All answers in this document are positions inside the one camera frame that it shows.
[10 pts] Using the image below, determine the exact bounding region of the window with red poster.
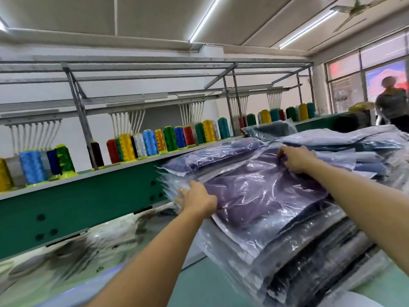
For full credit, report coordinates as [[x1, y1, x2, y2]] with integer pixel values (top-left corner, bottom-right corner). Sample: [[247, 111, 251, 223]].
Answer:
[[326, 32, 409, 116]]

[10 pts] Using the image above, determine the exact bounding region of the grey metal thread rack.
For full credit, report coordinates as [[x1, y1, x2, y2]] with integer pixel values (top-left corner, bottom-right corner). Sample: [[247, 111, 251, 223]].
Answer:
[[0, 57, 317, 170]]

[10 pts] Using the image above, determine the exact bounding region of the person's left hand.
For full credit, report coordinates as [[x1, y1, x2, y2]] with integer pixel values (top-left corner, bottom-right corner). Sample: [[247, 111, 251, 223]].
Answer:
[[176, 181, 219, 221]]

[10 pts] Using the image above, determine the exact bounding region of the row of coloured thread spools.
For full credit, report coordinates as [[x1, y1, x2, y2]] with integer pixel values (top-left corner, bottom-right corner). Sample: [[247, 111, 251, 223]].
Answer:
[[0, 102, 317, 192]]

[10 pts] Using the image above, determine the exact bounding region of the single clear plastic bag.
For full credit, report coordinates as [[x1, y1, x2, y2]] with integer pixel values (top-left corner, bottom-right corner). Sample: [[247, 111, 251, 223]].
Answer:
[[195, 147, 349, 261]]

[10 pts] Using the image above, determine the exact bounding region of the ceiling fan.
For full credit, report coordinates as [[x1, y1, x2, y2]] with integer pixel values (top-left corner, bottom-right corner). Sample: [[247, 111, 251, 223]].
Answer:
[[329, 0, 397, 32]]

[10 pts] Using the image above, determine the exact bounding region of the dark purple shirt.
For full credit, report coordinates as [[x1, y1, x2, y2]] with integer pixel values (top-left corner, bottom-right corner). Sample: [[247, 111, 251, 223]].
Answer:
[[204, 156, 328, 231]]

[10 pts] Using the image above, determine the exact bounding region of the person's right hand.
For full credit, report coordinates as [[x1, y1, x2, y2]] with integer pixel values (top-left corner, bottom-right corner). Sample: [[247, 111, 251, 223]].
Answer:
[[278, 145, 319, 177]]

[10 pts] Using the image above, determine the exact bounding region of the green machine beam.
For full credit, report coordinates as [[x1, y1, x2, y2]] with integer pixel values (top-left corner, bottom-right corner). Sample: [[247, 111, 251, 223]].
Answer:
[[0, 112, 372, 261]]

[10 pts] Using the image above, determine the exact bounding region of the person's right forearm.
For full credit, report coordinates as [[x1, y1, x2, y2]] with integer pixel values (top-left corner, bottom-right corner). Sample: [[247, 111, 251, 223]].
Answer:
[[305, 159, 409, 275]]

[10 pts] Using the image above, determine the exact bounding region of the stack of bagged garments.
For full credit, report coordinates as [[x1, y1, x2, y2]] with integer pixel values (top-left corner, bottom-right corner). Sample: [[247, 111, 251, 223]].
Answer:
[[160, 121, 409, 307]]

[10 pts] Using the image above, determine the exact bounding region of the black machine head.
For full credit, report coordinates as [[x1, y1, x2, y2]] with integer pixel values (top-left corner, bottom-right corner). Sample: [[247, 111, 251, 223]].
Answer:
[[335, 102, 374, 133]]

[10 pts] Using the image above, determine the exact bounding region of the person's left forearm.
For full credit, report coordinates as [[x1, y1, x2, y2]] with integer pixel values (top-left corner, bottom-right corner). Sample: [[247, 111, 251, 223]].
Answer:
[[86, 211, 213, 307]]

